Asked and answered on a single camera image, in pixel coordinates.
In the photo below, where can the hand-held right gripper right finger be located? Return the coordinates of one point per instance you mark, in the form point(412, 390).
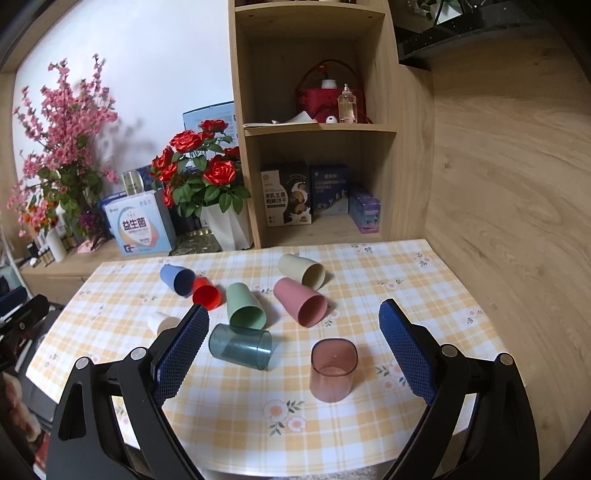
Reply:
point(406, 355)

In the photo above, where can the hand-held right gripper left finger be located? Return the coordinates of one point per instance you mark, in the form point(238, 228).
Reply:
point(180, 355)

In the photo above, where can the white plastic cup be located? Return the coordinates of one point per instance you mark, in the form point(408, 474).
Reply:
point(160, 322)

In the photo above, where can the teal translucent cup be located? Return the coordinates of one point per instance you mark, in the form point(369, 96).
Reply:
point(238, 346)

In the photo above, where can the red plastic cup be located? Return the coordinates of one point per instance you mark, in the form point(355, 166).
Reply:
point(210, 295)

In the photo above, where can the pink translucent cup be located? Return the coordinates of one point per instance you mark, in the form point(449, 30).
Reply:
point(333, 381)

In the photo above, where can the blue plastic cup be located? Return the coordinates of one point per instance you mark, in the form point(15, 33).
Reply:
point(171, 274)

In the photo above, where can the green plastic cup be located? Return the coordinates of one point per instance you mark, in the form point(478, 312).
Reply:
point(244, 300)

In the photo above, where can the pink plastic cup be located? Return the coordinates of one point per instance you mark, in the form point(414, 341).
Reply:
point(293, 293)

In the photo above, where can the beige plastic cup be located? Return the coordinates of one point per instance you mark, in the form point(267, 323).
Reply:
point(295, 265)

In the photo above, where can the yellow checked floral tablecloth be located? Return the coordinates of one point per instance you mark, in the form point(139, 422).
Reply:
point(258, 429)

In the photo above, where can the green glass dish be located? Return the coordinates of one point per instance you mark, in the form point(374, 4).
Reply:
point(191, 243)

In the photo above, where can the white and blue box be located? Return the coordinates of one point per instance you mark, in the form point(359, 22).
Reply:
point(138, 226)

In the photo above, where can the white faceted vase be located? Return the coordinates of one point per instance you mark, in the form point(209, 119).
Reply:
point(228, 228)

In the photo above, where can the wooden sideboard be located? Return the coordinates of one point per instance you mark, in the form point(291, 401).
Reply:
point(60, 277)

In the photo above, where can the purple box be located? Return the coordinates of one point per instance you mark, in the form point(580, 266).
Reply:
point(364, 212)

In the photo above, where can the black equipment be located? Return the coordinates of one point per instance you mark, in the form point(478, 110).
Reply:
point(27, 318)

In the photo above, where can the white plastic bottle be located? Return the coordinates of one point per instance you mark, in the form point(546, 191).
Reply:
point(56, 244)

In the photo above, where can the row of small dark bottles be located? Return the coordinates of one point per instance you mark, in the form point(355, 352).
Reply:
point(37, 251)

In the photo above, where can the clear glass bottle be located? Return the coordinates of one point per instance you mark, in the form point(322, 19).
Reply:
point(133, 183)

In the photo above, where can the dark blue box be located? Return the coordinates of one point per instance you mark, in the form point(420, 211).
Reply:
point(328, 191)

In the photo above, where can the navy patterned box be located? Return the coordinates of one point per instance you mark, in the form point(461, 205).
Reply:
point(148, 174)

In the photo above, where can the red rose bouquet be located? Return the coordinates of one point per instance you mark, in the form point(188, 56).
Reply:
point(217, 173)

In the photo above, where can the dark biscuit box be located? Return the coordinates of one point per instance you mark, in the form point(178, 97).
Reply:
point(286, 194)

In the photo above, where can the light blue box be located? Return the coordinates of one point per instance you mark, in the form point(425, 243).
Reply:
point(203, 113)

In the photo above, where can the pink blossom branches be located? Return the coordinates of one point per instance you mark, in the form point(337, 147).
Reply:
point(69, 134)

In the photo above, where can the stack of papers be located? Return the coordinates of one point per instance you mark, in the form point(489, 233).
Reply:
point(277, 123)

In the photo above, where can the clear perfume bottle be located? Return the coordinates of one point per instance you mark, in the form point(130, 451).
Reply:
point(347, 106)

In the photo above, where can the wooden shelf unit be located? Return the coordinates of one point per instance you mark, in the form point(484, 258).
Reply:
point(390, 92)

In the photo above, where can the red gift basket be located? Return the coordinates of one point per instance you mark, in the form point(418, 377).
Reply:
point(318, 104)

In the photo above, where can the black speckled counter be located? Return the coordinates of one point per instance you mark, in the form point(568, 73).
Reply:
point(461, 27)

